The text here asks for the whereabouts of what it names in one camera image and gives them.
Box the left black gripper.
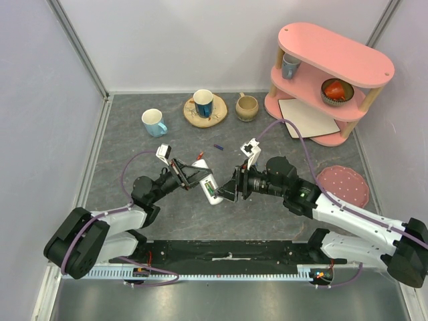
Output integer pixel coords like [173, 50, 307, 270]
[150, 156, 213, 203]

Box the white remote control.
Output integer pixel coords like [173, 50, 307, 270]
[192, 158, 223, 205]

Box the green battery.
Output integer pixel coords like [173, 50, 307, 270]
[205, 181, 215, 197]

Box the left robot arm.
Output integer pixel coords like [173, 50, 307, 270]
[43, 158, 212, 280]

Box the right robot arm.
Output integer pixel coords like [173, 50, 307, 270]
[216, 156, 427, 288]

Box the light blue mug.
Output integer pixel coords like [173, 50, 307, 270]
[141, 108, 168, 138]

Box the beige floral plate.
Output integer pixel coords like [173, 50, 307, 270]
[183, 94, 228, 128]

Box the dark blue mug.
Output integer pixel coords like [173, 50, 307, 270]
[193, 89, 213, 118]

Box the beige ceramic mug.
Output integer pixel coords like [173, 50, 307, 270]
[235, 92, 259, 122]

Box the white square board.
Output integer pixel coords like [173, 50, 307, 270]
[278, 99, 340, 138]

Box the pink dotted plate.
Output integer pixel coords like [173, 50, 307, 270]
[317, 165, 370, 208]

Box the grey-blue mug on shelf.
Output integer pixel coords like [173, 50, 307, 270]
[282, 53, 301, 80]

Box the orange cup in bowl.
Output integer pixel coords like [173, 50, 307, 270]
[324, 80, 345, 100]

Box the pink three-tier shelf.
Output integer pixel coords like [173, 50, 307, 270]
[264, 22, 395, 147]

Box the grey patterned bowl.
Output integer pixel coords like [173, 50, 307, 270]
[320, 78, 354, 107]

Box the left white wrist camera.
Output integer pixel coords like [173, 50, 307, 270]
[156, 144, 172, 165]

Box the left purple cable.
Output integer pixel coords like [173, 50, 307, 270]
[60, 150, 158, 277]

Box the purple cable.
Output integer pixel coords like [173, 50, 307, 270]
[255, 119, 428, 250]
[60, 150, 158, 277]

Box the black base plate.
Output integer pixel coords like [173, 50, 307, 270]
[129, 240, 347, 274]

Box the grey cable duct rail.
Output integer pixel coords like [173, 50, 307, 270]
[83, 264, 332, 282]

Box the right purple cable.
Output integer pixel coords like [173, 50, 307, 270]
[255, 119, 428, 250]

